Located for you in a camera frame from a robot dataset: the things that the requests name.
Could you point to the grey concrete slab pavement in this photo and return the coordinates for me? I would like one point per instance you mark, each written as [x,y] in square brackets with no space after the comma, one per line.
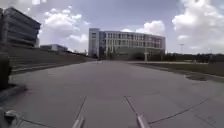
[110,83]

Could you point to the pale wide building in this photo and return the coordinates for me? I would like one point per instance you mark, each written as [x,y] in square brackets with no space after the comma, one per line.
[130,41]

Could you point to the pale pole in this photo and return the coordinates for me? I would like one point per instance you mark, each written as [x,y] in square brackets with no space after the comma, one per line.
[146,55]

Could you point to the low grey building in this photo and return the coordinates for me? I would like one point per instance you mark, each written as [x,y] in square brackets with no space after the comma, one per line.
[53,47]

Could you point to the robot's own part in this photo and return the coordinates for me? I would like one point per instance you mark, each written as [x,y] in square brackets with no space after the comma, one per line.
[142,122]
[78,123]

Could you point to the grey stepped slope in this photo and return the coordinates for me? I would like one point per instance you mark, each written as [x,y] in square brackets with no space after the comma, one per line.
[43,59]

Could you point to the distant row of trees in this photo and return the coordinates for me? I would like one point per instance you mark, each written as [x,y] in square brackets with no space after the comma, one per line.
[196,57]

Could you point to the grass strip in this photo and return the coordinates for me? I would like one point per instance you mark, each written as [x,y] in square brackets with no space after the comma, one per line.
[200,68]

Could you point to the dark multi-storey building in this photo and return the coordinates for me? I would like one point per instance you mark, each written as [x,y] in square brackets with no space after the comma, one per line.
[18,30]

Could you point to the grey concrete kerb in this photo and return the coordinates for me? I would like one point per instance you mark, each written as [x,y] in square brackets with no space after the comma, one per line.
[11,91]

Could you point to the dark green hedge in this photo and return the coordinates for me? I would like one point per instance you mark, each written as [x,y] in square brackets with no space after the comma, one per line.
[4,71]

